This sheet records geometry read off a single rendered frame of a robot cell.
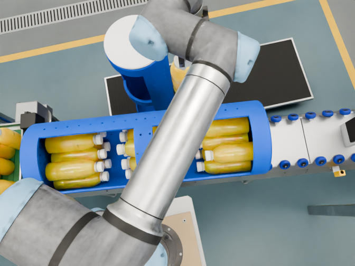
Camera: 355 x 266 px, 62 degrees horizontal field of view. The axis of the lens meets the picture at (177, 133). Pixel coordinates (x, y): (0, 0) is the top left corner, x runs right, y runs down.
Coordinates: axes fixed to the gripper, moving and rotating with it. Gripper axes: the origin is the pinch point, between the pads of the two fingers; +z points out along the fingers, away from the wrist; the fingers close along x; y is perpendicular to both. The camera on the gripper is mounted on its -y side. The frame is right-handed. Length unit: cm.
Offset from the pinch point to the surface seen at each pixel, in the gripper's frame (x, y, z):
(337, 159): -28, 60, 48
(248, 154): -24.4, 21.1, 31.9
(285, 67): 54, 79, 132
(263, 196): -39, 50, 146
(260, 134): -19.2, 24.2, 22.4
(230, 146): -20.5, 14.9, 32.0
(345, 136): -18, 67, 51
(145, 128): -12.6, -14.8, 22.5
